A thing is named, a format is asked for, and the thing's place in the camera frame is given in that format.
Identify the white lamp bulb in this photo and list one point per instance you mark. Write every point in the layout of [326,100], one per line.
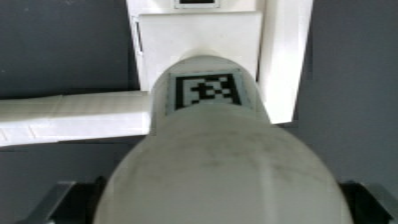
[221,170]

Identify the white rail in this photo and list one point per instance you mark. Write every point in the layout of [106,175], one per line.
[74,117]
[287,19]

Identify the white right rail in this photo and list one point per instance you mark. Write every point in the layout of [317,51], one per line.
[287,19]

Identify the white front rail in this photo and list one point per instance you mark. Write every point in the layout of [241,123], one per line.
[74,117]

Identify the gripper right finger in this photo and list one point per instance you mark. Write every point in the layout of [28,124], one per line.
[372,203]

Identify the white lamp base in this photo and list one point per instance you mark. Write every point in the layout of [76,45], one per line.
[186,28]

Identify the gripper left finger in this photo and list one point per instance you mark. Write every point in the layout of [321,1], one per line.
[68,204]

